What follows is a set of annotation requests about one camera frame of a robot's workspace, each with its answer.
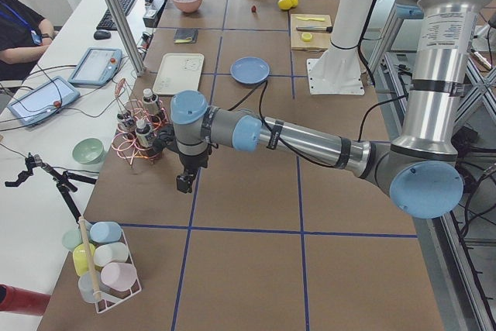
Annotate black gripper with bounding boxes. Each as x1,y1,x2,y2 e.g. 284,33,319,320
176,150,209,194

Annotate blue round plate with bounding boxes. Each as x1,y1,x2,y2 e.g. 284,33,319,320
230,57,270,85

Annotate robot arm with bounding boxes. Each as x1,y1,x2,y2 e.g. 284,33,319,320
170,0,492,219

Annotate tea bottle left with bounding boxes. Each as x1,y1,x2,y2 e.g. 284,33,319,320
136,119,154,148

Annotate tea bottle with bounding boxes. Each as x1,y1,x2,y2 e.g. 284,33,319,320
143,88,164,120
117,111,136,133
136,119,154,148

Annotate tea bottle middle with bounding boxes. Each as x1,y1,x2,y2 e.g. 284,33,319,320
117,111,136,133

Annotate tea bottle right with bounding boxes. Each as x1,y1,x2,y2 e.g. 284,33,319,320
143,88,164,120

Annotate mint green bowl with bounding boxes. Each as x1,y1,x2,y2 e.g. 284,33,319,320
72,138,105,165

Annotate white cup rack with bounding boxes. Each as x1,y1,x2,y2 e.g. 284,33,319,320
62,216,143,314

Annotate cream bear tray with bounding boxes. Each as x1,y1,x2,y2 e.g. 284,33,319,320
152,53,205,95

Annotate teach pendant far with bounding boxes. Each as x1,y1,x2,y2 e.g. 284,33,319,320
68,47,123,87

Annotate teach pendant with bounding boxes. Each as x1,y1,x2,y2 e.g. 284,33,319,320
7,76,80,126
68,47,123,87

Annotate grey folded cloth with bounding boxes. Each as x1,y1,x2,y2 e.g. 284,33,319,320
174,28,198,44

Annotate black small tripod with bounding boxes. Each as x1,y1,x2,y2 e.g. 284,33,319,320
4,152,98,223

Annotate black computer mouse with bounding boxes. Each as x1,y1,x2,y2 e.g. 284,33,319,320
93,29,112,40

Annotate teach pendant near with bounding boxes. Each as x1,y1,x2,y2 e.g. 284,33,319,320
7,76,80,126

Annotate black keyboard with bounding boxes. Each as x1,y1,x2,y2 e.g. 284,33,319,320
95,0,138,31

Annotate steel cylinder rod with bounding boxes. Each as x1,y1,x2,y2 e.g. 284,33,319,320
296,26,333,33

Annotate wooden cutting board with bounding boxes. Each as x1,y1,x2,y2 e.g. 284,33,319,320
290,14,332,50

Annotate yellow plastic knife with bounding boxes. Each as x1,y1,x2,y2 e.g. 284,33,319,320
295,16,326,22

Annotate large yellow lemon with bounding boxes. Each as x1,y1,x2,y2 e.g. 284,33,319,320
277,0,294,11

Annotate person in black shirt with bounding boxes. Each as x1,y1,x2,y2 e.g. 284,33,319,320
1,0,57,81

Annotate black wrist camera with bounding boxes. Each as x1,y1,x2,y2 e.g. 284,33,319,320
152,123,178,153

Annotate copper wire bottle rack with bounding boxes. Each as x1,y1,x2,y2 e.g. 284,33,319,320
111,78,169,166

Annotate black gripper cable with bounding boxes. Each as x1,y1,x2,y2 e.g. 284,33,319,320
226,81,350,169

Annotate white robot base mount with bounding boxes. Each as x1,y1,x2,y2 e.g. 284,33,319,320
307,0,374,95

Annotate aluminium frame post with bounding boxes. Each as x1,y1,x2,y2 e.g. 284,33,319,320
105,0,146,77

